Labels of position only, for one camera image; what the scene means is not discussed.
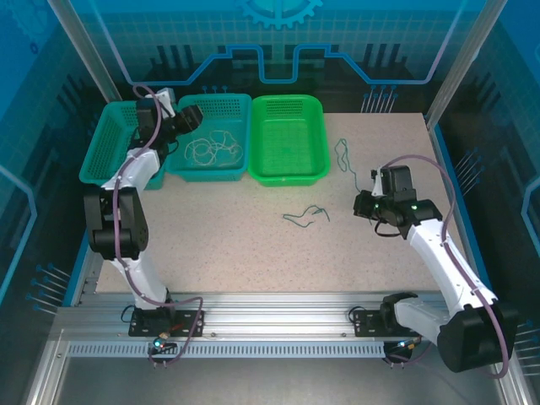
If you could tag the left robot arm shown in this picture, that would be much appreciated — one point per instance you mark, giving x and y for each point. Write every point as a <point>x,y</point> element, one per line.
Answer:
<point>135,169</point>

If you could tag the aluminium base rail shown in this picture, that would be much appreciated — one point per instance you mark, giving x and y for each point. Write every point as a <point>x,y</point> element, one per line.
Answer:
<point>274,316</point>

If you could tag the small led connector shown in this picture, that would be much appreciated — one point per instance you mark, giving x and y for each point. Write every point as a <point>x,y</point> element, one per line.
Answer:
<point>406,345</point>
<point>159,343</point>

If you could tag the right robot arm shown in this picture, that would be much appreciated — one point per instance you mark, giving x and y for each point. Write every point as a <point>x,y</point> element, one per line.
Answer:
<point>443,261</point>

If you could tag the aluminium frame post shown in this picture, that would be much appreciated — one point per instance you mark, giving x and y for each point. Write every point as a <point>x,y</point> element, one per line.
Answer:
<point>464,55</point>
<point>84,50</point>

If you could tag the green plastic basket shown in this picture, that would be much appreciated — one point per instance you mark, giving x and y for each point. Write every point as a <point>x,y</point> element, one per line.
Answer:
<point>287,139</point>

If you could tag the teal plastic basket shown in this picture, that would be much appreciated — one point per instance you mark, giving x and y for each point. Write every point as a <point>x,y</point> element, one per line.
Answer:
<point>223,109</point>
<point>105,147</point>

